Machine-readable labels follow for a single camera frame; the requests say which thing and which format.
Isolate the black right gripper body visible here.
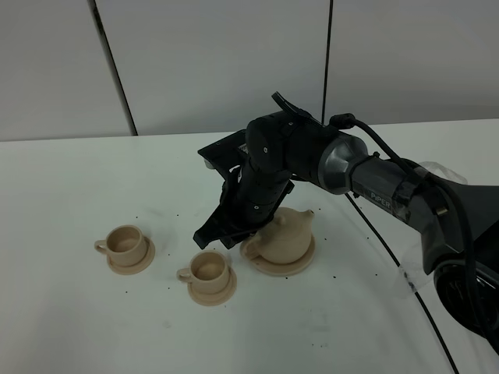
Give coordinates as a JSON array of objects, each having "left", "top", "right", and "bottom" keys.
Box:
[{"left": 220, "top": 158, "right": 293, "bottom": 234}]

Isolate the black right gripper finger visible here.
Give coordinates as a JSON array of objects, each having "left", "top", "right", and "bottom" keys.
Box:
[
  {"left": 193, "top": 206, "right": 234, "bottom": 249},
  {"left": 220, "top": 228, "right": 256, "bottom": 249}
]

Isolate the tan ceramic teapot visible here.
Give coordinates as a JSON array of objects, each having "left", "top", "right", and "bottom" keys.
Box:
[{"left": 241, "top": 207, "right": 314, "bottom": 265}]

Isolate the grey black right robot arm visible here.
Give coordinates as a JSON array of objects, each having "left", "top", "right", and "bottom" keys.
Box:
[{"left": 193, "top": 111, "right": 498, "bottom": 348}]

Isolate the tan teapot saucer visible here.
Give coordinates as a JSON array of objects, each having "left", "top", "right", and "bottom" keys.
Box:
[{"left": 239, "top": 235, "right": 316, "bottom": 277}]

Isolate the tan teacup near centre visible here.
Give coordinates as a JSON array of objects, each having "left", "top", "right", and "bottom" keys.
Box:
[{"left": 176, "top": 251, "right": 230, "bottom": 295}]

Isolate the tan teacup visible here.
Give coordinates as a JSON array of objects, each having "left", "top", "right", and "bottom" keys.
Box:
[
  {"left": 176, "top": 251, "right": 230, "bottom": 295},
  {"left": 94, "top": 225, "right": 147, "bottom": 267}
]

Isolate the tan saucer near centre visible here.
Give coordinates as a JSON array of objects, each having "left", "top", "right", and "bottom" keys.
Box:
[{"left": 187, "top": 267, "right": 237, "bottom": 306}]

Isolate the tan saucer far left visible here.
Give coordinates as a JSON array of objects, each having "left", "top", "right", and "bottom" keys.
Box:
[{"left": 106, "top": 237, "right": 155, "bottom": 275}]

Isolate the tan teacup far left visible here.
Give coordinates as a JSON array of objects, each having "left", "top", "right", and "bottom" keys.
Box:
[{"left": 94, "top": 225, "right": 147, "bottom": 267}]

